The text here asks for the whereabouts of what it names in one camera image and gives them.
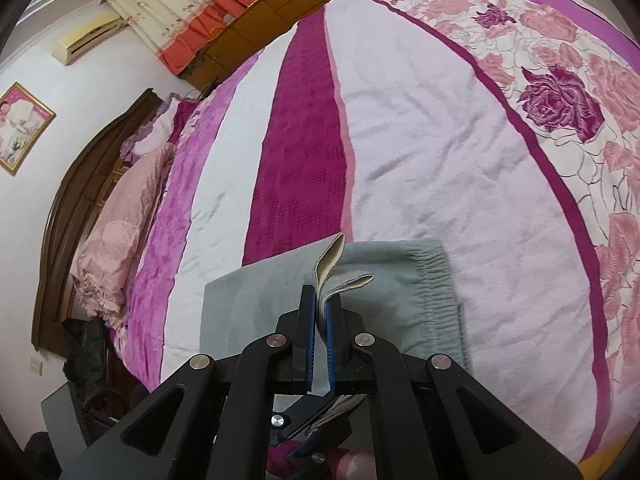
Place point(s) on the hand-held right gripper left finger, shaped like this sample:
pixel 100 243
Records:
pixel 310 340

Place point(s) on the framed wall picture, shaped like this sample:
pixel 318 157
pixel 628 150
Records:
pixel 20 125

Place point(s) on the purple white floral bedspread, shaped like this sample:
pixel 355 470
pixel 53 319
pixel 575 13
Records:
pixel 450 160

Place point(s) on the cream curtain with orange hem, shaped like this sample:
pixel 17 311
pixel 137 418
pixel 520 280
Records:
pixel 165 10

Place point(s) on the purple ruffled pillow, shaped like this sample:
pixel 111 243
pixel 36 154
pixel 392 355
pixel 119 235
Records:
pixel 150 135

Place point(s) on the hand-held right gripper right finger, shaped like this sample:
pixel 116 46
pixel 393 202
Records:
pixel 334 345

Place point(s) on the wooden cabinet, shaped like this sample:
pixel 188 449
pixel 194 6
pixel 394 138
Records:
pixel 280 5

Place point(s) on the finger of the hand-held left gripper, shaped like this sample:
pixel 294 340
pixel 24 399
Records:
pixel 300 440

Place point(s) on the wall socket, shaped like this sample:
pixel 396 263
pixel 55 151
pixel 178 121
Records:
pixel 36 365

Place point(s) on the wall air conditioner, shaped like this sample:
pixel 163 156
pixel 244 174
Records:
pixel 85 40

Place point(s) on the grey panel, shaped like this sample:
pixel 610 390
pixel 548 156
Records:
pixel 62 420

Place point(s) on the dark wooden headboard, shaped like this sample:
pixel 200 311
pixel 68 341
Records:
pixel 65 220

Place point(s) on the grey pants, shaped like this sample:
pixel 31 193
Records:
pixel 400 300

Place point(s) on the pink quilt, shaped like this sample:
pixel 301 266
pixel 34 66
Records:
pixel 120 230

